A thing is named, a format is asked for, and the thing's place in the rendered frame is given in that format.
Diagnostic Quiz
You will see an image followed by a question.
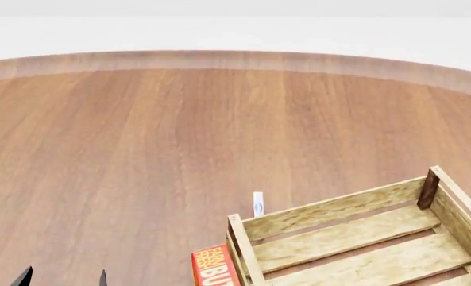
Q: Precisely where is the wooden slatted crate tray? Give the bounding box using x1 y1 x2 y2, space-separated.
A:
226 164 471 286

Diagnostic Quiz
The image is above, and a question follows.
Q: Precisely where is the red butter box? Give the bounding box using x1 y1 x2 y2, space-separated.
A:
191 243 242 286

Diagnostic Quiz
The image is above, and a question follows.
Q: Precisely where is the small white carton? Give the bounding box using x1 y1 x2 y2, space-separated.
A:
253 191 265 218

